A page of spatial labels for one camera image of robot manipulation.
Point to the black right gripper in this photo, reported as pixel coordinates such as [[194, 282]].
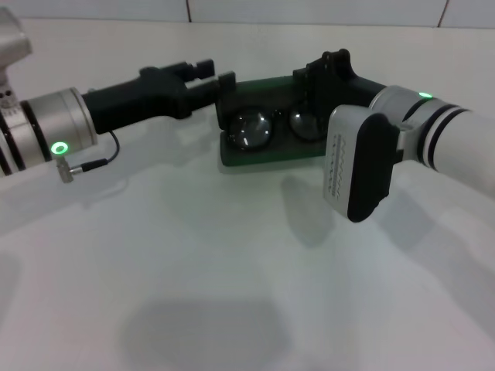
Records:
[[340, 85]]

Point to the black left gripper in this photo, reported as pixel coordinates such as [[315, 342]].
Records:
[[135, 102]]

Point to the black thin-framed glasses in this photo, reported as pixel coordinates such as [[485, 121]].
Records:
[[249, 129]]

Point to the green glasses case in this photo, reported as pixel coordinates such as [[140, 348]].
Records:
[[267, 158]]

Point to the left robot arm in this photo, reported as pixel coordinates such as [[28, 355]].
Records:
[[46, 127]]

